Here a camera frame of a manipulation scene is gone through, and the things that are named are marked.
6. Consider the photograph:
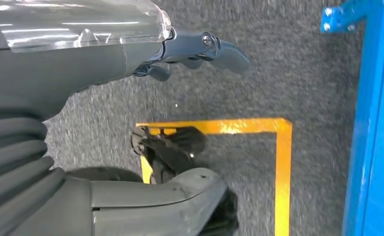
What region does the blue metal shelf rack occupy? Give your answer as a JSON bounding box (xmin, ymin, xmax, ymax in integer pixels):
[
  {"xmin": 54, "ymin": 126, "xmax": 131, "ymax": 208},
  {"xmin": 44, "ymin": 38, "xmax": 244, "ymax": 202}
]
[{"xmin": 320, "ymin": 0, "xmax": 384, "ymax": 236}]

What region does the black robot foot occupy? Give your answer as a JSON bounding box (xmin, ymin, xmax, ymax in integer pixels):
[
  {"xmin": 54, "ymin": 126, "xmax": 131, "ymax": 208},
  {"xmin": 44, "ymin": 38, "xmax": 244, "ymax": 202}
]
[
  {"xmin": 131, "ymin": 126, "xmax": 208, "ymax": 185},
  {"xmin": 196, "ymin": 188, "xmax": 240, "ymax": 236}
]

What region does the yellow floor tape square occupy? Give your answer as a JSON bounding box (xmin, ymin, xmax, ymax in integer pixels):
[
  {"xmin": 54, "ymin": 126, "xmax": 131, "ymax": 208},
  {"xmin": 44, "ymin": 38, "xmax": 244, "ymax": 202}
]
[{"xmin": 136, "ymin": 118, "xmax": 293, "ymax": 236}]

